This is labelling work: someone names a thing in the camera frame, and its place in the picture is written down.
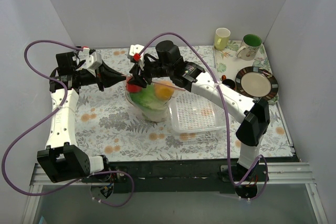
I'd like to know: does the clear zip top bag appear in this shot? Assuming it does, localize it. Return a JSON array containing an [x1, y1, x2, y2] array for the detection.
[[125, 76, 185, 122]]

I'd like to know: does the white plastic basket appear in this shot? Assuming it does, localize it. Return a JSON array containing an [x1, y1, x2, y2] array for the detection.
[[169, 91, 226, 133]]

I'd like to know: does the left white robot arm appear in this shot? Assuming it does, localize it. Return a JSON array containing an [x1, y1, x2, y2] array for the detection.
[[37, 48, 125, 183]]

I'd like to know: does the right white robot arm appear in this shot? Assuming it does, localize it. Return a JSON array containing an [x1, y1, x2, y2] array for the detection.
[[128, 40, 270, 183]]

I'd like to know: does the green fake lettuce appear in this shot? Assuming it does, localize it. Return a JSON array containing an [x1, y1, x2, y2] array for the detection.
[[129, 85, 167, 111]]

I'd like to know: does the orange fake fruit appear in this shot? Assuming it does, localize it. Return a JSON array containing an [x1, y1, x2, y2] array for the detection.
[[154, 85, 174, 101]]

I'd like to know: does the floral table mat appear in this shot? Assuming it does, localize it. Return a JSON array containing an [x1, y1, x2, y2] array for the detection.
[[75, 41, 295, 162]]

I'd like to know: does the floral serving tray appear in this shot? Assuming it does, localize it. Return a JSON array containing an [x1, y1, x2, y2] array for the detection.
[[213, 39, 279, 104]]

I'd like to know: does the yellow green mug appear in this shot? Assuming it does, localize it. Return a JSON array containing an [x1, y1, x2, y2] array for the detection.
[[214, 28, 230, 50]]

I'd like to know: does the small brown cup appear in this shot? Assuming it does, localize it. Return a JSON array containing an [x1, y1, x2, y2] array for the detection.
[[221, 75, 236, 90]]

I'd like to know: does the green interior floral mug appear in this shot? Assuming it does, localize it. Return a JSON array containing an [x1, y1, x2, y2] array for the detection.
[[236, 34, 262, 61]]

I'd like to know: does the striped rim ceramic plate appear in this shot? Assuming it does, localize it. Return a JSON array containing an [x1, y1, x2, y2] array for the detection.
[[234, 66, 279, 104]]

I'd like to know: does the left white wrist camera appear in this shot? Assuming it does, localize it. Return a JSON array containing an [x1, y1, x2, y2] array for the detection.
[[83, 49, 102, 76]]

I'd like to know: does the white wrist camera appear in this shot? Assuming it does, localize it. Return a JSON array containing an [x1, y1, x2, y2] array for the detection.
[[128, 45, 144, 69], [83, 49, 102, 76]]

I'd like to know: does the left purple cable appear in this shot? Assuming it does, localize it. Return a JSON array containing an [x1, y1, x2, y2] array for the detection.
[[1, 40, 135, 207]]

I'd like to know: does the purple cable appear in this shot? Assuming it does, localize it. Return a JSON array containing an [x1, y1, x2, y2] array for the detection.
[[139, 32, 269, 201], [1, 40, 135, 207]]

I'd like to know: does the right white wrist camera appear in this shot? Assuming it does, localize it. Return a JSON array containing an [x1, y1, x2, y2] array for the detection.
[[128, 45, 144, 69]]

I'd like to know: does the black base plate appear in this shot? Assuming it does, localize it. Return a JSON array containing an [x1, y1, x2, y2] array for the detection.
[[81, 159, 270, 196]]

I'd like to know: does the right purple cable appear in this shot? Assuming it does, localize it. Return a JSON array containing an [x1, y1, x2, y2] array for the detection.
[[139, 32, 269, 201]]

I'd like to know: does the aluminium frame rail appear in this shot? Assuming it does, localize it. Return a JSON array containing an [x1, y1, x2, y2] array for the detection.
[[29, 162, 316, 186]]

